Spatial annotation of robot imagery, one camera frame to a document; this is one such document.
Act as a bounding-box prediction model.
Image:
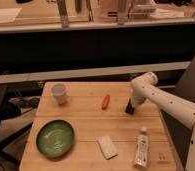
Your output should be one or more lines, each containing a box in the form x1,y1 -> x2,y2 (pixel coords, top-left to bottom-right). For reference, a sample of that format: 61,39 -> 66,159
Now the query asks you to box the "black eraser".
125,101 -> 135,115

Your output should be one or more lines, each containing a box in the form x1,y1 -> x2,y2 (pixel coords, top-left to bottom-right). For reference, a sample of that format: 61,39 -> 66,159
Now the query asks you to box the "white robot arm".
130,72 -> 195,171

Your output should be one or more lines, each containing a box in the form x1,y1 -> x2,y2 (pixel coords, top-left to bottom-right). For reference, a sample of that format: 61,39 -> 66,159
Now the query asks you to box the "orange carrot toy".
102,94 -> 110,110

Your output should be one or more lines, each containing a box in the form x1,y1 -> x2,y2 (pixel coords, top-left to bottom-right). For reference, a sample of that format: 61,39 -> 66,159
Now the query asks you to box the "clear plastic bottle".
134,127 -> 149,170

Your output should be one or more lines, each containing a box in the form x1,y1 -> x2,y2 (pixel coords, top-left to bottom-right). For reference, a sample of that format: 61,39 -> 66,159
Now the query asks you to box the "white sponge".
97,135 -> 118,160

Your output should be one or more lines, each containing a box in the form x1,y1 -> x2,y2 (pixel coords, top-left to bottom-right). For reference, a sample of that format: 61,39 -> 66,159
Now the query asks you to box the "white paper cup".
51,83 -> 67,105

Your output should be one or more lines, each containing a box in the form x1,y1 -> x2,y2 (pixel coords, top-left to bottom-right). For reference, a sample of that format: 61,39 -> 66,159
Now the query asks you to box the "green plate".
36,120 -> 75,159

